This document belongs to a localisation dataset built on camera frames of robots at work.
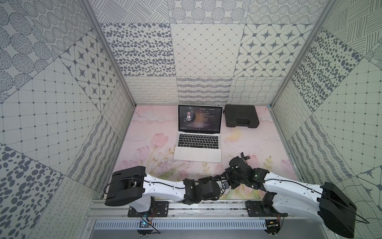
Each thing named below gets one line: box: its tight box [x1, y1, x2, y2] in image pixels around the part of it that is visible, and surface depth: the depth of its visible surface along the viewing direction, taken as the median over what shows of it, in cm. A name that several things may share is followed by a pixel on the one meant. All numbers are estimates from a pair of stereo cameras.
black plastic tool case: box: [222, 104, 260, 129], surface depth 109 cm
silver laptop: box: [173, 104, 224, 163], surface depth 100 cm
